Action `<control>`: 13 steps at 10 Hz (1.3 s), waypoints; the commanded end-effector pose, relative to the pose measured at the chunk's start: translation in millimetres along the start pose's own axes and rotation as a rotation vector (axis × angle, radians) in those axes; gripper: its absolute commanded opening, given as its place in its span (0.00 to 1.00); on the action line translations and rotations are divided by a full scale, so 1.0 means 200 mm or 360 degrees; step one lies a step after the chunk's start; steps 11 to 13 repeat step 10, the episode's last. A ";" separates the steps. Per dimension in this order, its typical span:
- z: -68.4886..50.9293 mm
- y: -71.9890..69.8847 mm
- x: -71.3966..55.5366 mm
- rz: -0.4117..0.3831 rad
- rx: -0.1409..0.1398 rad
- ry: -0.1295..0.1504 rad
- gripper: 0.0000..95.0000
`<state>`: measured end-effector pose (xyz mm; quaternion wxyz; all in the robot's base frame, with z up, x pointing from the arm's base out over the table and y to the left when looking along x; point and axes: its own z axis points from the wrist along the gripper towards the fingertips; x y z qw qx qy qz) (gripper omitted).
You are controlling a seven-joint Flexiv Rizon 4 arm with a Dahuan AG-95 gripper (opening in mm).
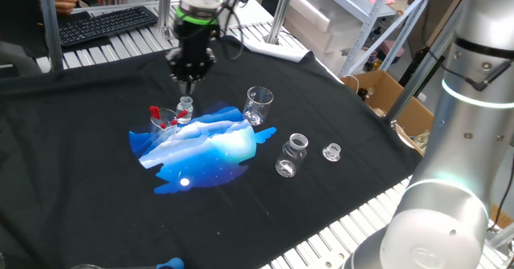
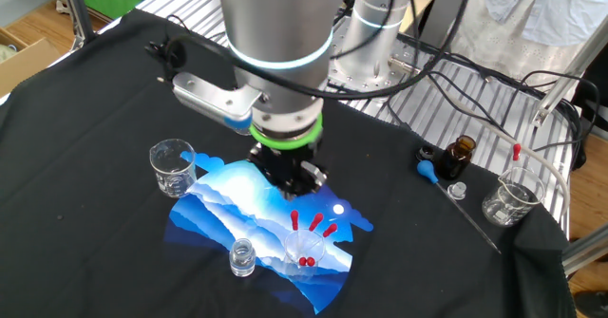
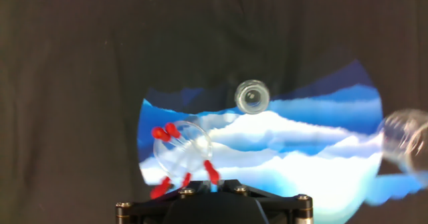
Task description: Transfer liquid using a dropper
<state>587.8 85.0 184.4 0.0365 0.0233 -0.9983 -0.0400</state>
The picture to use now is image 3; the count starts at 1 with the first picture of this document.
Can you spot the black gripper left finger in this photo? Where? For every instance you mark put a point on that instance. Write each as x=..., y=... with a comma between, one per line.
x=147, y=212

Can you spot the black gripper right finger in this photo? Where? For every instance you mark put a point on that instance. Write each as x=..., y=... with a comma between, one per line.
x=287, y=210

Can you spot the glass beaker holding droppers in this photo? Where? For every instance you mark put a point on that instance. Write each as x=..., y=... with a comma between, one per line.
x=197, y=143

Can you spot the small clear glass vial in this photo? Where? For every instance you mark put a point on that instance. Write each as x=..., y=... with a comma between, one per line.
x=251, y=97

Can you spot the clear glass beaker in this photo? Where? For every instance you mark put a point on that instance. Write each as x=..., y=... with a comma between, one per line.
x=406, y=143

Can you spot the black cloth with blue print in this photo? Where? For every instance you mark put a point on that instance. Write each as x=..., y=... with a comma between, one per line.
x=67, y=83

